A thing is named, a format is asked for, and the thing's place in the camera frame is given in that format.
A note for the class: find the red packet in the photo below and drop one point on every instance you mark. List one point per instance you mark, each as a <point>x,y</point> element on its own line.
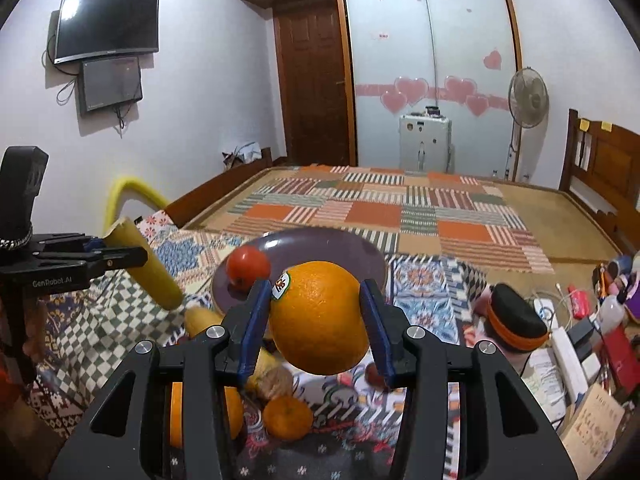
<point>581,302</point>

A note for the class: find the brown cardboard note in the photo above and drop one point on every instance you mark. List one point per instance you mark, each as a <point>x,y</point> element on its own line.
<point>595,422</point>

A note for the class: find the black orange glasses case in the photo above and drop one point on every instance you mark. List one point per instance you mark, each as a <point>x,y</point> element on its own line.
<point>517,317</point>

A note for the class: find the woven bed mat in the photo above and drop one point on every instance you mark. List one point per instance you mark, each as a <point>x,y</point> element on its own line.
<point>550,220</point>

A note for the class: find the bag behind bed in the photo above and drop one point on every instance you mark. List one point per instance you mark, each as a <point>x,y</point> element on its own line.
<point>242,155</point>

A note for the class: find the small red fruit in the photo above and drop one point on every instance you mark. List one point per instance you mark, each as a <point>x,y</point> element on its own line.
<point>372,374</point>

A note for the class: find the wooden bed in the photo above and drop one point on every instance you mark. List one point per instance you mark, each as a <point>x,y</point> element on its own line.
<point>602,160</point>

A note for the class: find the white plastic bottle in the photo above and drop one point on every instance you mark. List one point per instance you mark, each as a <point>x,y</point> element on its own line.
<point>611,315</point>

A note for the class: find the red tomato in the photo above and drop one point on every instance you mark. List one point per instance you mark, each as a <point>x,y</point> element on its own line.
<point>246,266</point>

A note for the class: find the large orange with sticker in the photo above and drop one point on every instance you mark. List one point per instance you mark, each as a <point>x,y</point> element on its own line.
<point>320,320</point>

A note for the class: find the wooden door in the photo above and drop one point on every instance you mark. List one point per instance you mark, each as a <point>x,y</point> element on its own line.
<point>312,90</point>

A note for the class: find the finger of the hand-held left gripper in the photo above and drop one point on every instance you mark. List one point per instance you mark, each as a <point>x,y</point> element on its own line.
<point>75,240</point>
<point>120,258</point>

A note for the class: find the small wall monitor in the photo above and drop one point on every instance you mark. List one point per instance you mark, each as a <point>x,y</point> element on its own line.
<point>111,82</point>

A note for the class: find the yellow banana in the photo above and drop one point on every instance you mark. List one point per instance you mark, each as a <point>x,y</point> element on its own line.
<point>200,321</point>
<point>161,290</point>

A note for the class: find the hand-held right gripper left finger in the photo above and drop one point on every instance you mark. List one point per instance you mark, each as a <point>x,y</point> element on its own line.
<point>252,332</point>

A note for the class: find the standing fan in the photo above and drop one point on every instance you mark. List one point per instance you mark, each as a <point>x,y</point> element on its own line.
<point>527,97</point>

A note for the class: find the wall television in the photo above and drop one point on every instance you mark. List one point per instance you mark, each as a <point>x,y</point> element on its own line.
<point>107,25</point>

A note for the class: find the white power strip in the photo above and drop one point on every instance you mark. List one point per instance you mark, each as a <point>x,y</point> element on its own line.
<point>567,360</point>

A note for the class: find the person's left hand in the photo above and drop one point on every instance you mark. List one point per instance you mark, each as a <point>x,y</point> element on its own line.
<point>35,332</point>

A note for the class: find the red book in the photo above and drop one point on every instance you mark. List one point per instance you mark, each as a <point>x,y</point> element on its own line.
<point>622,355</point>

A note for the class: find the small tangerine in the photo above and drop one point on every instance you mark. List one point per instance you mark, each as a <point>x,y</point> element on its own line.
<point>287,417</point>

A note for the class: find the patchwork blanket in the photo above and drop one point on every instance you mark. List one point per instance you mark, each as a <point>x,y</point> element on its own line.
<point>380,210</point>

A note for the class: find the white suitcase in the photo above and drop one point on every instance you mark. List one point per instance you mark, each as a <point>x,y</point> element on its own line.
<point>425,142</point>

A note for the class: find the yellow foam tube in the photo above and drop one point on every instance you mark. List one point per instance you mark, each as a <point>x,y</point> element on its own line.
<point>127,185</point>

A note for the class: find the wooden wardrobe with sliding doors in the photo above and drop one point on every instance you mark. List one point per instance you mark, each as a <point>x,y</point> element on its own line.
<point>430,35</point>

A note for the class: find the purple plate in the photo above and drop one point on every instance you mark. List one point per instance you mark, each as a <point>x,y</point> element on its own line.
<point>320,245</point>

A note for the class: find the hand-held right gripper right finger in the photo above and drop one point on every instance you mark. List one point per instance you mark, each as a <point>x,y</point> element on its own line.
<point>374,327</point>

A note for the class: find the printed patterned cloth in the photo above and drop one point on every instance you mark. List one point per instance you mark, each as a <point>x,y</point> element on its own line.
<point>430,290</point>

